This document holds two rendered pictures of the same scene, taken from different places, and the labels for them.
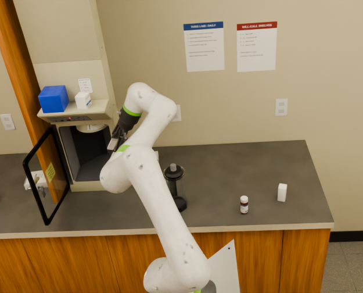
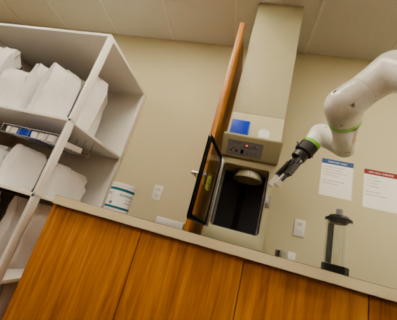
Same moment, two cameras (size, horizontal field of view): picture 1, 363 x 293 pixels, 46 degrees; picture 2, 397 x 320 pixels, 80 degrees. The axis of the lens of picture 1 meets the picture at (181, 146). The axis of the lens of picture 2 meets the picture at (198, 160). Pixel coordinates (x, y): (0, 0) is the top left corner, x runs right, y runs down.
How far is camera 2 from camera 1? 1.72 m
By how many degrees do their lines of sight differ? 52
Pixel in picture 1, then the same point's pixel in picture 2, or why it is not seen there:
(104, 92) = not seen: hidden behind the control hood
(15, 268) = (98, 287)
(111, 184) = (350, 89)
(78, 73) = (262, 124)
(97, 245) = (225, 280)
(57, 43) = (257, 102)
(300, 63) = not seen: outside the picture
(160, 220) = not seen: outside the picture
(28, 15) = (246, 83)
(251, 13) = (376, 164)
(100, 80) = (278, 134)
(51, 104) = (240, 127)
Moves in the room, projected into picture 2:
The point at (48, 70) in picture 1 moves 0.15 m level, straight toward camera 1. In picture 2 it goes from (241, 117) to (253, 106)
